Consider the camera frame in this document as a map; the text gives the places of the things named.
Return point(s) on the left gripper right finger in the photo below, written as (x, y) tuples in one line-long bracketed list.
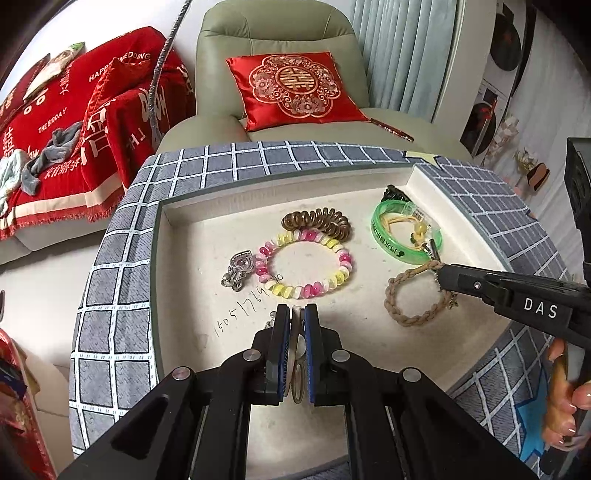
[(324, 386)]

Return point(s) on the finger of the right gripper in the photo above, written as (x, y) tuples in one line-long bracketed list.
[(476, 282)]

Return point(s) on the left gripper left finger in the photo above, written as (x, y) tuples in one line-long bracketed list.
[(277, 355)]

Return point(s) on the silver heart pendant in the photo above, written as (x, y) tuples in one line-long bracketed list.
[(289, 376)]

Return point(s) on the silver clasp charm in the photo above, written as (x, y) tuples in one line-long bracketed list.
[(431, 249)]

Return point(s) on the silver pink heart charm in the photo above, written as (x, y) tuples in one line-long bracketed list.
[(240, 267)]

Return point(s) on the green translucent bangle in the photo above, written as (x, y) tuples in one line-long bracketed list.
[(393, 248)]

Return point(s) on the black hair claw clip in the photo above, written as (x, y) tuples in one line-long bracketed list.
[(394, 194)]

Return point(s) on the grey jewelry tray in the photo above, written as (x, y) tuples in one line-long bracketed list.
[(199, 323)]

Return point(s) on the person's right hand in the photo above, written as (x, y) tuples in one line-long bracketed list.
[(563, 402)]

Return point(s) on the lower washing machine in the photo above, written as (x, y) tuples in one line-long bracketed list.
[(485, 117)]

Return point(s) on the grey checkered tablecloth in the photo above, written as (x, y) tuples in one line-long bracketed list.
[(112, 359)]

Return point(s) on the teal curtain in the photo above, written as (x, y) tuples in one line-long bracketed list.
[(405, 46)]

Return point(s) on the red embroidered cushion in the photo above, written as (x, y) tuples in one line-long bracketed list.
[(292, 88)]

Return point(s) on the sofa with red blanket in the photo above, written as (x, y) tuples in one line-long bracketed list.
[(107, 88)]

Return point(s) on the grey cloth on sofa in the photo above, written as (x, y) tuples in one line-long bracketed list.
[(58, 149)]

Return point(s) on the white clothes on sofa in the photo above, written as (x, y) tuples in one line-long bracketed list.
[(10, 176)]

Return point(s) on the green leather armchair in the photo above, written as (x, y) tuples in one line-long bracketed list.
[(243, 28)]

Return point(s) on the red pillow on sofa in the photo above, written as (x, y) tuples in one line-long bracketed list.
[(15, 98)]

